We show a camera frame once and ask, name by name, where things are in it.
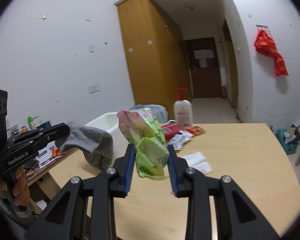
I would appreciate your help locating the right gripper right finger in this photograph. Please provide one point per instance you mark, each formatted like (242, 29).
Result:
(237, 217)

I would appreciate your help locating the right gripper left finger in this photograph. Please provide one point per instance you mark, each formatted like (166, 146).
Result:
(85, 207)

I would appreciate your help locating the white cloth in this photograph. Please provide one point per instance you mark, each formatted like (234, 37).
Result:
(198, 161)

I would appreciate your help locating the grey sock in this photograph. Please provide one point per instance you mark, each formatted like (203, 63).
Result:
(96, 144)

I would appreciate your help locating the green plastic wrapper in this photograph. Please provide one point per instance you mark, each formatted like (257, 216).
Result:
(142, 129)

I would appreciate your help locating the person left hand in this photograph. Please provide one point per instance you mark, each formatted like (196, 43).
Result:
(20, 190)

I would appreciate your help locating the green cap spray bottle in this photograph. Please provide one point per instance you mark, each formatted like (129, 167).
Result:
(31, 123)

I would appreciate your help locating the red orange snack bag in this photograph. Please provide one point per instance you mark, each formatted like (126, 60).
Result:
(55, 153)

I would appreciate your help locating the wooden table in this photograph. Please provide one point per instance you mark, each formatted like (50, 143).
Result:
(259, 201)

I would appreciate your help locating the small orange snack packet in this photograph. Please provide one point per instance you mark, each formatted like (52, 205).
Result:
(196, 130)

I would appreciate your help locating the blue white sachet pack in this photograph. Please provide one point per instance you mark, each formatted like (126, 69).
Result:
(180, 139)

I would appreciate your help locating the white styrofoam box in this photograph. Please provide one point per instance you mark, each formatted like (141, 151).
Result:
(107, 122)

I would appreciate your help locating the red snack packet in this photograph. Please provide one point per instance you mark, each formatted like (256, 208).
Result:
(170, 130)

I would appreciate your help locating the white lotion pump bottle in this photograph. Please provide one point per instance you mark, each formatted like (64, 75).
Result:
(183, 110)

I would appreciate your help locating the light blue draped cloth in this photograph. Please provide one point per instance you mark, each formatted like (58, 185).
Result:
(159, 111)

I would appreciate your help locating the red fire extinguisher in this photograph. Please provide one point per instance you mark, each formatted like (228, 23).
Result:
(224, 93)

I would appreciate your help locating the dark wooden door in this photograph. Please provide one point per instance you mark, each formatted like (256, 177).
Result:
(204, 66)

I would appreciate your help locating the red hanging bags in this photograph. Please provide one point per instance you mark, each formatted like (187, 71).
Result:
(266, 46)

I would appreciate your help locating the wooden wardrobe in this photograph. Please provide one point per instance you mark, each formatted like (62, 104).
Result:
(155, 53)

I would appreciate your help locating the ceiling lamp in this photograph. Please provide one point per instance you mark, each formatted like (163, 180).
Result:
(190, 5)

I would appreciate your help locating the wall switch pair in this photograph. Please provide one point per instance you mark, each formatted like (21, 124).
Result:
(93, 89)

